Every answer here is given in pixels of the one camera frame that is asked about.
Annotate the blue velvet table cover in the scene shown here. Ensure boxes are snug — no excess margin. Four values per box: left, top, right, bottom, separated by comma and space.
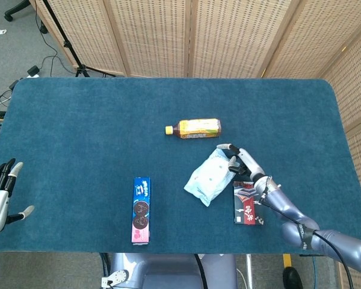
0, 77, 359, 255

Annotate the black floor cable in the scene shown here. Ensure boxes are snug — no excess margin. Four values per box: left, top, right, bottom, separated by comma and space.
34, 10, 76, 76

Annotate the wooden rattan folding screen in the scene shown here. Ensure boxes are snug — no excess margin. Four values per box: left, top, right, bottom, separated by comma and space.
32, 0, 361, 253

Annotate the black office chair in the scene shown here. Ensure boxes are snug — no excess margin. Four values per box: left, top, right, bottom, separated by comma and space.
4, 0, 49, 34

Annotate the black tripod stand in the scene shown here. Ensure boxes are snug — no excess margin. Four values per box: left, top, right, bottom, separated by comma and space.
42, 0, 117, 78

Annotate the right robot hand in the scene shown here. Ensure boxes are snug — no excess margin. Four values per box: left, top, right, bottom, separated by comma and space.
216, 143, 266, 183

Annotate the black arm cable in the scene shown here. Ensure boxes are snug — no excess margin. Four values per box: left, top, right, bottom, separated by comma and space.
258, 194, 355, 289

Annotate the light blue plastic tissue pack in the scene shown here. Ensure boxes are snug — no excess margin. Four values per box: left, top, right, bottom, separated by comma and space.
184, 149, 237, 207

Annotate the blue cookie box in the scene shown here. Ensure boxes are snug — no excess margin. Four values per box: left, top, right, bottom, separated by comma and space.
131, 176, 152, 246

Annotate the grey robot torso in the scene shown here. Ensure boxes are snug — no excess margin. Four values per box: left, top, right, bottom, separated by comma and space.
100, 252, 238, 289

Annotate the black power adapter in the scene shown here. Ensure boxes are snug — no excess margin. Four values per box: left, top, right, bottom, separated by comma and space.
26, 65, 42, 79

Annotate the yellow label tea bottle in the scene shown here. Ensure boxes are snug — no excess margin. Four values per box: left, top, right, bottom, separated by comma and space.
164, 117, 222, 140

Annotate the black rounded floor object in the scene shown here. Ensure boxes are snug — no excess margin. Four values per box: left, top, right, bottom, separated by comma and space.
282, 266, 304, 289

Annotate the black and red snack packet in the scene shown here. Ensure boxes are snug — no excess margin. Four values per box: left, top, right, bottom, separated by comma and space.
232, 180, 265, 226

